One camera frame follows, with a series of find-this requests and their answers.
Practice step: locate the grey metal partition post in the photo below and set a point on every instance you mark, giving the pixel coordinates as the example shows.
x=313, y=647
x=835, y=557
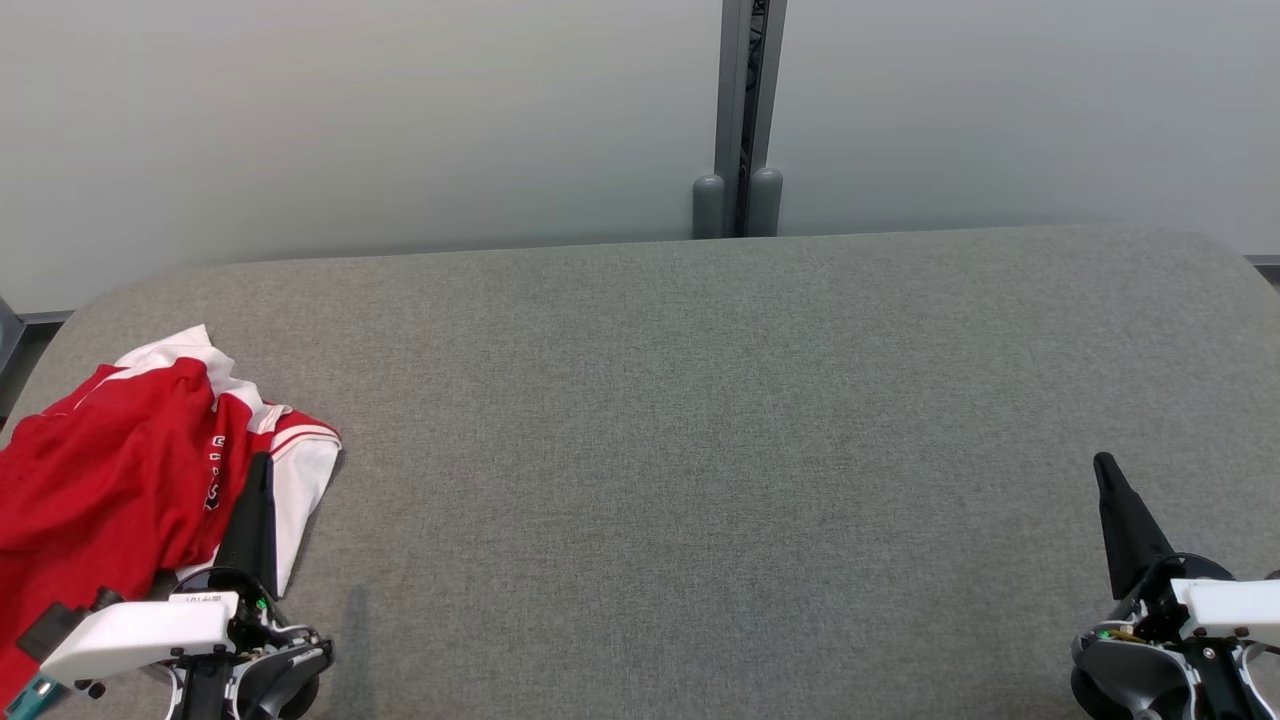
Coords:
x=728, y=100

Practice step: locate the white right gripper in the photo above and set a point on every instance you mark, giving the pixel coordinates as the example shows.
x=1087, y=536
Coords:
x=1230, y=610

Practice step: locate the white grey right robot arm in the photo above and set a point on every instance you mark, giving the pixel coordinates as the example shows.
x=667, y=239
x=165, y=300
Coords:
x=1130, y=670

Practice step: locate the red and white jersey shirt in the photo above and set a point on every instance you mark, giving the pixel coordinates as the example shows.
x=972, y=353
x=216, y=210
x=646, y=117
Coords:
x=110, y=470

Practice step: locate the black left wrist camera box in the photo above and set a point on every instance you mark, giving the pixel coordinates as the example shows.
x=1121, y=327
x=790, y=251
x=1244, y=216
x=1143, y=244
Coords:
x=50, y=628

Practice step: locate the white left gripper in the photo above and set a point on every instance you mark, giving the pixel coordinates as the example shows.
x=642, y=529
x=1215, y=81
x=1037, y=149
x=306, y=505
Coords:
x=140, y=630

